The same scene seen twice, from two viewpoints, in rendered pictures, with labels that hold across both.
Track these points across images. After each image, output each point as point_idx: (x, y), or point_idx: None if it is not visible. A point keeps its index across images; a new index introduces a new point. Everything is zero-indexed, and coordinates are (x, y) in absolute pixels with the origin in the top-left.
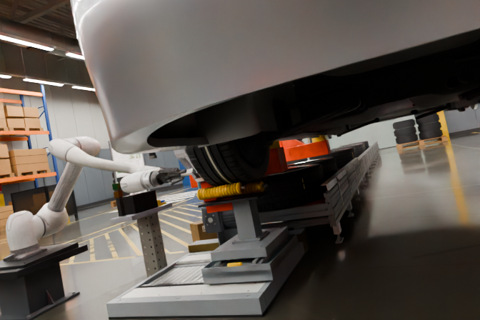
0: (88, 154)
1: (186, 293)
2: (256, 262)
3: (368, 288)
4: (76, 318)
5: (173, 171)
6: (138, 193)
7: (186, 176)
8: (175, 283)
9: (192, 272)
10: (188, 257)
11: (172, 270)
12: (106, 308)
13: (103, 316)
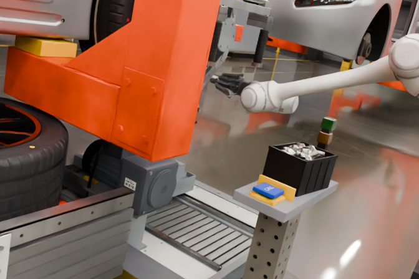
0: (364, 65)
1: (211, 195)
2: None
3: (73, 157)
4: (343, 269)
5: (227, 76)
6: (293, 142)
7: (212, 82)
8: (221, 214)
9: (196, 236)
10: (197, 275)
11: (226, 263)
12: (308, 264)
13: (302, 250)
